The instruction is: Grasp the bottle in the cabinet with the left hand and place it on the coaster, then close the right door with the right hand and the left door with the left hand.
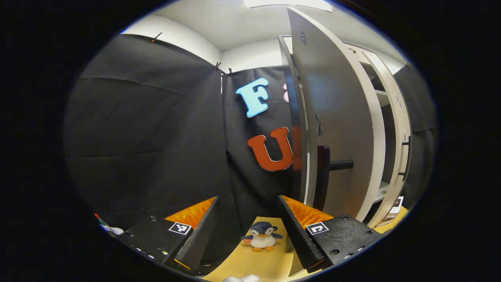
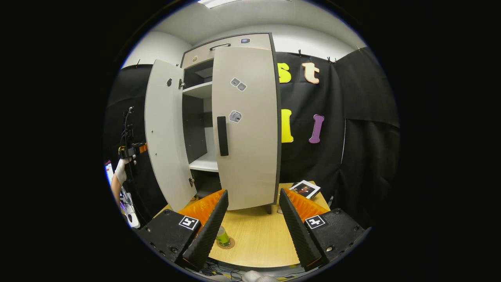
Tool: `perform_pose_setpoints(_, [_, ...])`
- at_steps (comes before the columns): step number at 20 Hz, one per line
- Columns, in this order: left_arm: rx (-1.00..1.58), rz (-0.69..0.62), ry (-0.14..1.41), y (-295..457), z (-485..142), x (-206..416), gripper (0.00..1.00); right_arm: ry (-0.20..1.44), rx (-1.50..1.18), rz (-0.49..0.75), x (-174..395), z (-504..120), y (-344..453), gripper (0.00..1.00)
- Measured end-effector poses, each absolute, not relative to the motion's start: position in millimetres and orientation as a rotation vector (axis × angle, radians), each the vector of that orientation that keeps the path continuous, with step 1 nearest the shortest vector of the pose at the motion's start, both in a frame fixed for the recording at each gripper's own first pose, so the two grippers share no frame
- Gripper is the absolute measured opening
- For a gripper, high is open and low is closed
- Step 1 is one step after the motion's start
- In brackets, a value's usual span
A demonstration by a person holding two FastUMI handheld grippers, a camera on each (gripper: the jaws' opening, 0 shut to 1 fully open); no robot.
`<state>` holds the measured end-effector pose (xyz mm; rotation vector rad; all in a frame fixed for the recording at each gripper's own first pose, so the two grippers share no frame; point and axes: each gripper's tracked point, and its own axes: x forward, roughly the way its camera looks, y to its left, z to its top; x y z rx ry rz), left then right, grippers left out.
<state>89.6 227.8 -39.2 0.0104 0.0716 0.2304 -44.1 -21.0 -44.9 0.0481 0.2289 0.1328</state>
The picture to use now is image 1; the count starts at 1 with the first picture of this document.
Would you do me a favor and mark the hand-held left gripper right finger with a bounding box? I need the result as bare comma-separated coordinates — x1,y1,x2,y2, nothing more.
278,195,387,274

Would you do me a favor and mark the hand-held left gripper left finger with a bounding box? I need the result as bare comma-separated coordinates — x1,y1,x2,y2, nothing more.
117,196,220,271

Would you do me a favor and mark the white and grey cabinet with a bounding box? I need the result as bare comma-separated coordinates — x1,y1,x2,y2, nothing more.
278,34,413,228

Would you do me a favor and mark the penguin plush toy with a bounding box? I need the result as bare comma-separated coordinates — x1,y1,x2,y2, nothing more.
240,221,284,252

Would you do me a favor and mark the large ceiling light panel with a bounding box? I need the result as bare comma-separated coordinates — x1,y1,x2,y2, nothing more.
243,0,334,13

